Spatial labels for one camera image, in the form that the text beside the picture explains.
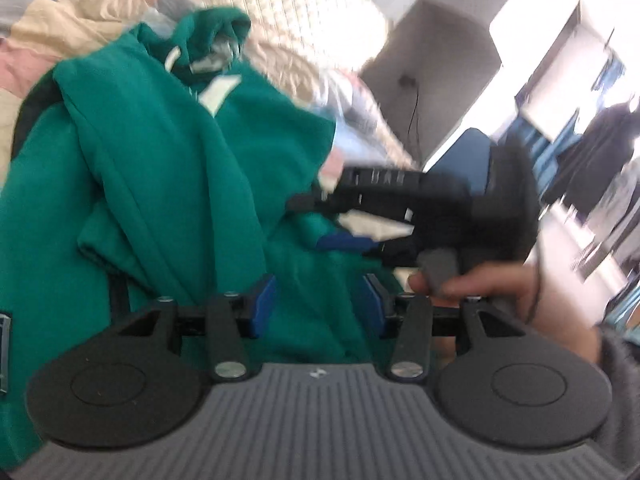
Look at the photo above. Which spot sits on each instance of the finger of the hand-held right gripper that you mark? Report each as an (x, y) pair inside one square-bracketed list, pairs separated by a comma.
[(345, 242), (320, 202)]

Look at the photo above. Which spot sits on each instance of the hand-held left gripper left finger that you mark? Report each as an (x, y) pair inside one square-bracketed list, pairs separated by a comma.
[(261, 305)]

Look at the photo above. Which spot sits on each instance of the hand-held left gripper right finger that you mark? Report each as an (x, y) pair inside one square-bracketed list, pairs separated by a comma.
[(376, 302)]

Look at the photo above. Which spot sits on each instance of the green hoodie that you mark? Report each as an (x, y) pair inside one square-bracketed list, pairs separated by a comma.
[(165, 170)]

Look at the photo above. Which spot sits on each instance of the person's right hand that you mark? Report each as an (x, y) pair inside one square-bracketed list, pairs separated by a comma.
[(505, 290)]

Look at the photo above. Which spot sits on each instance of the blue chair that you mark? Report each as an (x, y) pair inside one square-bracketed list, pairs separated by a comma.
[(465, 155)]

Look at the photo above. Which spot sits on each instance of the dark hanging coat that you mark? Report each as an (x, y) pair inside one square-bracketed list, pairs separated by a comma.
[(595, 155)]

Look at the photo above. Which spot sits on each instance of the grey wardrobe cabinet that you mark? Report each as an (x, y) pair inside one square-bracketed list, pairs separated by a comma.
[(435, 60)]

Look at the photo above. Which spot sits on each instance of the cream quilted headboard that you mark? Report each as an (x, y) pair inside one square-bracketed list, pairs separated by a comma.
[(300, 15)]

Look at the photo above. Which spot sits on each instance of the patchwork quilt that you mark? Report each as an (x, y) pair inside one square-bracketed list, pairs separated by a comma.
[(45, 15)]

